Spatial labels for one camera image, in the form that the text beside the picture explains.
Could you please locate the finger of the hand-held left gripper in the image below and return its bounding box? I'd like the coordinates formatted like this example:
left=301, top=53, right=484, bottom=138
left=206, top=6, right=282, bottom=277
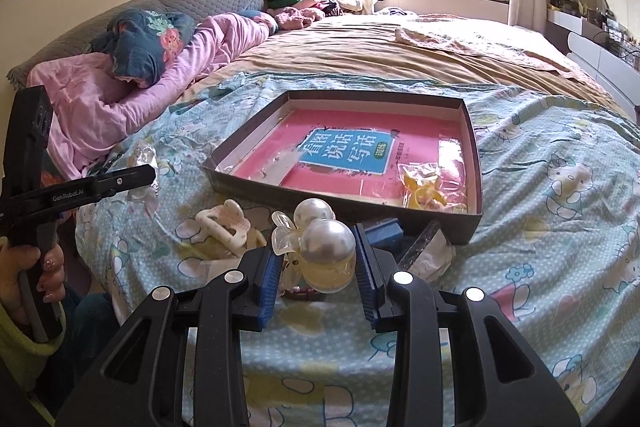
left=47, top=164, right=157, bottom=214
left=62, top=187, right=133, bottom=222

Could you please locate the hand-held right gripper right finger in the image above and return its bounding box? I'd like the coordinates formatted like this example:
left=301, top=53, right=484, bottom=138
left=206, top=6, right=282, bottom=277
left=353, top=223, right=584, bottom=427

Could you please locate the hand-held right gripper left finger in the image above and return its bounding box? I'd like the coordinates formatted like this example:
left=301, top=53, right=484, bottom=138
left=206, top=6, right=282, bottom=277
left=54, top=246, right=285, bottom=427

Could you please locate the pearl ball hair clip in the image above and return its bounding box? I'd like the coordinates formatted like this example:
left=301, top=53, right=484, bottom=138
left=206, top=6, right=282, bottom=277
left=271, top=198, right=359, bottom=297

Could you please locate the dark glitter item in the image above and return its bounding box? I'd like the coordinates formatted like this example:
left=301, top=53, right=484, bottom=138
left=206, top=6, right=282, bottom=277
left=396, top=221, right=457, bottom=279

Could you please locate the white hair claw clip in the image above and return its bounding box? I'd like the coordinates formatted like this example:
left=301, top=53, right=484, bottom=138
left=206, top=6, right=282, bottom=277
left=194, top=199, right=268, bottom=259

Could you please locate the dark cardboard tray box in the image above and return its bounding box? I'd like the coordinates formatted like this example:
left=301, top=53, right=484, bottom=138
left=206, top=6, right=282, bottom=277
left=201, top=89, right=484, bottom=246

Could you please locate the person's left forearm green sleeve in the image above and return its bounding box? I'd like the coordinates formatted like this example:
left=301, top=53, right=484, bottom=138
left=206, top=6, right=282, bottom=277
left=0, top=299, right=68, bottom=415

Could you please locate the person's left hand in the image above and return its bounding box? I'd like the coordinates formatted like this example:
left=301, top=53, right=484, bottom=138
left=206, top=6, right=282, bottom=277
left=0, top=242, right=67, bottom=326

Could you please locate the blue small box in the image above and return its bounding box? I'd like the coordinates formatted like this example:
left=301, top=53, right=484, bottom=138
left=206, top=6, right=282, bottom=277
left=361, top=216, right=405, bottom=254

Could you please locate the pink quilt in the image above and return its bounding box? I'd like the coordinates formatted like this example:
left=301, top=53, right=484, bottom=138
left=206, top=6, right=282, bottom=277
left=27, top=11, right=280, bottom=182

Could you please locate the yellow item in plastic bag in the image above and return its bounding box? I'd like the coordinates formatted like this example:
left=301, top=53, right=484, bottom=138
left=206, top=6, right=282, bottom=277
left=397, top=161, right=468, bottom=214

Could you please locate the clear flat plastic bag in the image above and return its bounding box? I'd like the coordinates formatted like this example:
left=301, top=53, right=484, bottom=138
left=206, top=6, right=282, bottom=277
left=252, top=144, right=308, bottom=188

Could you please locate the blue floral pillow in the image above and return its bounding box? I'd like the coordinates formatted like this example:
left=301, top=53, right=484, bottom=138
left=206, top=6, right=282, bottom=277
left=89, top=8, right=198, bottom=88

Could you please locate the pink book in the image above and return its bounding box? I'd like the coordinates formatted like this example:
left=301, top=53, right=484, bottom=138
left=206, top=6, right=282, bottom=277
left=231, top=107, right=468, bottom=210

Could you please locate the person's leg in jeans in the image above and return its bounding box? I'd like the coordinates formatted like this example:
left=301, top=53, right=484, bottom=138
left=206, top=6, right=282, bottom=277
left=42, top=289, right=118, bottom=413

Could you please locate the cartoon cat print blanket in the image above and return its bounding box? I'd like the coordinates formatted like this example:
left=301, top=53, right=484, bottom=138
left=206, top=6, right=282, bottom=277
left=74, top=71, right=640, bottom=427

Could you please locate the tan bedsheet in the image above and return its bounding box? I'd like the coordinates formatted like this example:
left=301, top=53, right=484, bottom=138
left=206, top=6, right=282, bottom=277
left=182, top=13, right=628, bottom=120

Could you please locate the cream cloth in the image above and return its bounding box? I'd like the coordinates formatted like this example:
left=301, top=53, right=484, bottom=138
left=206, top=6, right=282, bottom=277
left=394, top=26, right=573, bottom=74

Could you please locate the pile of clothes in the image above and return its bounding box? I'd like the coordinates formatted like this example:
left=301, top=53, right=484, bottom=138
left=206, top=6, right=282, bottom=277
left=264, top=0, right=367, bottom=32

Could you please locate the white dresser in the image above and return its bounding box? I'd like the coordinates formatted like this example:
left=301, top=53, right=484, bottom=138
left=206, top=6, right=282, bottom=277
left=546, top=3, right=640, bottom=95

